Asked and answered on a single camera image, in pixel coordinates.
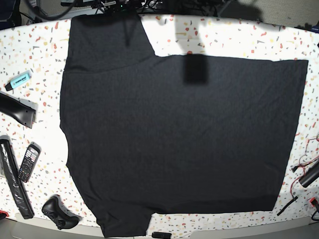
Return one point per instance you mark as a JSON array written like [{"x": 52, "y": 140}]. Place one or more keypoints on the black T-shirt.
[{"x": 189, "y": 134}]

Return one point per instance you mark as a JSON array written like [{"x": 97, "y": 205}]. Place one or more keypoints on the small black usb stick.
[{"x": 161, "y": 235}]

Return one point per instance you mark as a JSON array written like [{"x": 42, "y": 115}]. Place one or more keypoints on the black remote control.
[{"x": 29, "y": 161}]

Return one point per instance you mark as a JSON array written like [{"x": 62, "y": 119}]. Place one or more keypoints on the black game controller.
[{"x": 52, "y": 210}]

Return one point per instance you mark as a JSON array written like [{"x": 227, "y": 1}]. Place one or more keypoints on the light blue highlighter pen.
[{"x": 18, "y": 80}]

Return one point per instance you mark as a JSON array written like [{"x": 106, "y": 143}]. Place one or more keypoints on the terrazzo patterned table cloth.
[{"x": 42, "y": 50}]

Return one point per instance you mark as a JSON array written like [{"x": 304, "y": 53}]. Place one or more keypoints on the long black bar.
[{"x": 11, "y": 174}]

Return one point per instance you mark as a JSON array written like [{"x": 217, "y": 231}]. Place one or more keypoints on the small red connector block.
[{"x": 314, "y": 202}]

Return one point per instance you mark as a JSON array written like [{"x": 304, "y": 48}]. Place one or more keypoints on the red clamp at edge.
[{"x": 3, "y": 215}]

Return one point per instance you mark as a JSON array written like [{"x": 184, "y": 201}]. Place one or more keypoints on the black curved plastic handle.
[{"x": 22, "y": 113}]

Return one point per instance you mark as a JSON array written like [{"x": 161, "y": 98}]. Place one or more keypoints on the black cylinder with wires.
[{"x": 311, "y": 175}]

